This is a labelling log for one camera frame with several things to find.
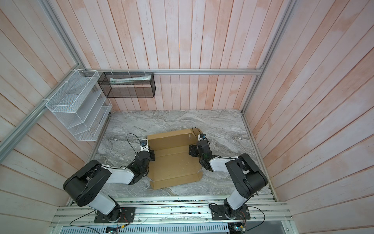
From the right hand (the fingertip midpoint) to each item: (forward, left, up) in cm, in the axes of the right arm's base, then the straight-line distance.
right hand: (193, 145), depth 96 cm
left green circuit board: (-47, +41, -4) cm, 62 cm away
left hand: (-4, +28, +3) cm, 28 cm away
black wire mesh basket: (+38, +48, +22) cm, 65 cm away
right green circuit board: (-44, -21, -4) cm, 49 cm away
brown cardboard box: (-13, +13, -1) cm, 18 cm away
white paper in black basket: (+26, +50, +32) cm, 65 cm away
